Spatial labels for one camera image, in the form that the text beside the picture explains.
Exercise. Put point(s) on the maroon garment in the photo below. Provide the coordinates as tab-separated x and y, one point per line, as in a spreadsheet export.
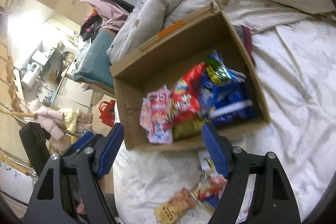
245	36

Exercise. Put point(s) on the red Wangzai milk candy bag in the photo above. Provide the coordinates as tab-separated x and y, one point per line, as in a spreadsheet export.
184	96

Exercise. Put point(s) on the small blue snack packet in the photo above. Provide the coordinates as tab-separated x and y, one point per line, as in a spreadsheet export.
236	107

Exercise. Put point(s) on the white floral bed sheet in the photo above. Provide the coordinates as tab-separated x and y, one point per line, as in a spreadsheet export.
296	68

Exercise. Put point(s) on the pink crab stick bag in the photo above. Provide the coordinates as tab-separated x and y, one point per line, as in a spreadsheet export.
153	117

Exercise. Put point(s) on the blue Lonely God snack bag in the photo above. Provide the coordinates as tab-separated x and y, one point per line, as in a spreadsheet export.
217	84

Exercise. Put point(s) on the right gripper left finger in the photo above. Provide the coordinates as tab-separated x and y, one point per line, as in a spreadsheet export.
94	160

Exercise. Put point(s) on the dark blue white packet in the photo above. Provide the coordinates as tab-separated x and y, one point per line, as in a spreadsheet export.
210	203

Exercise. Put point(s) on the brown cardboard box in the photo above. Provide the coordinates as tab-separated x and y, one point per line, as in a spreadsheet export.
167	57

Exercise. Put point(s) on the white red rice cracker bag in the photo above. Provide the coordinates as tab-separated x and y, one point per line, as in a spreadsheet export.
209	185

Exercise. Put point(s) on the dark clothes pile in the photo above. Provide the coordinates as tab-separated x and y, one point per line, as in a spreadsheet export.
90	28

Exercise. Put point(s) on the yellow snack bag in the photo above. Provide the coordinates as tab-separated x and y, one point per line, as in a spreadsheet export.
188	129

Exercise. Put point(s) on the white water heater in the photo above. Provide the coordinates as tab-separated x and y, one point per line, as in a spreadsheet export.
31	76

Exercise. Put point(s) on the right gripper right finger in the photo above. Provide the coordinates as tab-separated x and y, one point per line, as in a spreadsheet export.
235	165

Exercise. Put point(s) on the pink puffy jacket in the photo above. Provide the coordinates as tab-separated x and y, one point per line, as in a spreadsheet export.
56	122

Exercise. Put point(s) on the pink curtain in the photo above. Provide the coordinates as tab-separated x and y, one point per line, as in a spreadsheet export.
112	14

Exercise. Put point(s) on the white Dows Life snack bag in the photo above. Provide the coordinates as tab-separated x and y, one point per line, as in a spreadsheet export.
205	161

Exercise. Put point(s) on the red tote bag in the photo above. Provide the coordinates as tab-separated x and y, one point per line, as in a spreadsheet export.
107	112

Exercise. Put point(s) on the teal cushioned bench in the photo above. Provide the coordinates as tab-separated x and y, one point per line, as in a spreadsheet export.
94	68

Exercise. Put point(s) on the beige wafer packet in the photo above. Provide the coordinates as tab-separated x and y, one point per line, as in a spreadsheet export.
172	210

